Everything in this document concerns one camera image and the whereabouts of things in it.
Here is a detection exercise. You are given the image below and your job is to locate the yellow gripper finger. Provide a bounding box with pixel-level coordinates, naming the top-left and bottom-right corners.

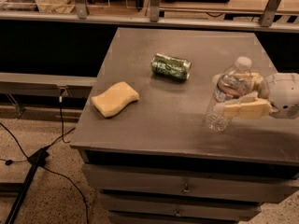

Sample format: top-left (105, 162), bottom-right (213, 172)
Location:
top-left (212, 73), bottom-right (263, 92)
top-left (213, 91), bottom-right (272, 119)

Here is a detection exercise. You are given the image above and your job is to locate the metal shelf rail frame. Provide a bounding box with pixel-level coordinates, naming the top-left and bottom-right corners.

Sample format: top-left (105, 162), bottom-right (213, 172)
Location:
top-left (0, 0), bottom-right (299, 33)

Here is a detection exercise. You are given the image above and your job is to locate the top drawer with handle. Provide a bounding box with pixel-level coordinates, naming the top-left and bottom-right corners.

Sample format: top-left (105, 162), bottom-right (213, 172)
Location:
top-left (82, 164), bottom-right (299, 203)

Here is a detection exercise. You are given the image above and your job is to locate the drawer with handle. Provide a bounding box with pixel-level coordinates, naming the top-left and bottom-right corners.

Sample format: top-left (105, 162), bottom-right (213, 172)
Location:
top-left (98, 191), bottom-right (262, 222)
top-left (82, 164), bottom-right (299, 203)

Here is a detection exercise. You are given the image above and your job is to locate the middle drawer with handle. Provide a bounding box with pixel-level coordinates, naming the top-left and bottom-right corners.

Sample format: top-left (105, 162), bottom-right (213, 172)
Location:
top-left (98, 191), bottom-right (262, 222)

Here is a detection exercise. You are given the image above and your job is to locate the yellow sponge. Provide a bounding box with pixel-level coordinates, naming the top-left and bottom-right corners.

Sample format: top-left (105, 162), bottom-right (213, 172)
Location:
top-left (92, 81), bottom-right (139, 118)

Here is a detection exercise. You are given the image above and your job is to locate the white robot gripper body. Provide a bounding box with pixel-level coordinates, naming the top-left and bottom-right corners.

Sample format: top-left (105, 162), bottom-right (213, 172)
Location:
top-left (259, 73), bottom-right (299, 119)

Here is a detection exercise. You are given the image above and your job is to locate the crushed green soda can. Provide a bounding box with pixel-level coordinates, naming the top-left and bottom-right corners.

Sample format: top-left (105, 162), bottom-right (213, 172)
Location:
top-left (150, 53), bottom-right (192, 80)

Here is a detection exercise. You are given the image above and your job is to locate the clear plastic water bottle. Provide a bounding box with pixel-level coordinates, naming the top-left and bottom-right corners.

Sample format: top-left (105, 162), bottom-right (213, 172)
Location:
top-left (205, 57), bottom-right (252, 132)

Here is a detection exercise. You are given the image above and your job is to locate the grey drawer cabinet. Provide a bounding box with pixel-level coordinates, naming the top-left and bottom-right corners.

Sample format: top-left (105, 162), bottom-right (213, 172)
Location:
top-left (71, 28), bottom-right (299, 224)

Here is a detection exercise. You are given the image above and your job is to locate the black cable on floor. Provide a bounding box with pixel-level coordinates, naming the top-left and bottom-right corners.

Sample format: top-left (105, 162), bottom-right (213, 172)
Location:
top-left (0, 87), bottom-right (90, 224)

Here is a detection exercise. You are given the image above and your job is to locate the black floor stand bar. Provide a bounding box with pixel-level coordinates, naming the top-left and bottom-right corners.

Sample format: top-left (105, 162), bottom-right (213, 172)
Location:
top-left (5, 148), bottom-right (49, 224)

